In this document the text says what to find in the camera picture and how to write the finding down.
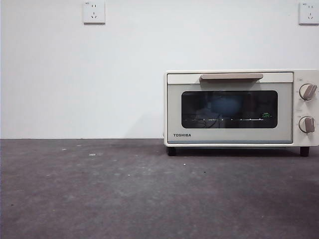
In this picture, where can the white wall socket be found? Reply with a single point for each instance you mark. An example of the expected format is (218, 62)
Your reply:
(94, 12)
(309, 13)

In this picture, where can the white Toshiba toaster oven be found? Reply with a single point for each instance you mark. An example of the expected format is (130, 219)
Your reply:
(305, 108)

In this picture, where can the beige oven knob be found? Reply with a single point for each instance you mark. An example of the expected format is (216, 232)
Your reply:
(306, 123)
(307, 92)

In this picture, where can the blue ribbed bowl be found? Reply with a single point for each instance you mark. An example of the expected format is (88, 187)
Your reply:
(225, 107)

